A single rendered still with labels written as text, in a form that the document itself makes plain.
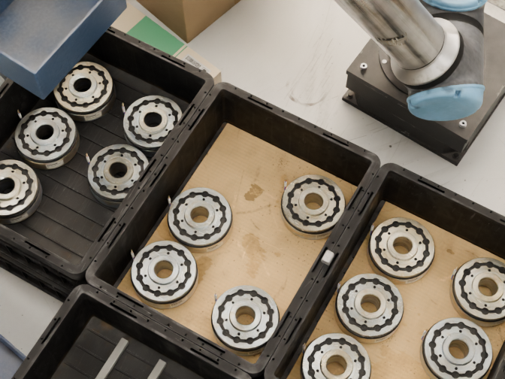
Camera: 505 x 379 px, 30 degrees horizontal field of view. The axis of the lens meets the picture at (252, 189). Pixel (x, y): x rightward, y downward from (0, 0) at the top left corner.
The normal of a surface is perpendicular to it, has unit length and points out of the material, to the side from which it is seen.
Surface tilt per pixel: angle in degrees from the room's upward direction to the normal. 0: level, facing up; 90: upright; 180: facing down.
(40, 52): 2
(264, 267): 0
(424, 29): 58
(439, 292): 0
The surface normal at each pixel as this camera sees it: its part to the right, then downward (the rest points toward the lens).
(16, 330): 0.00, -0.44
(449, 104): -0.03, 0.95
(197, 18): 0.71, 0.63
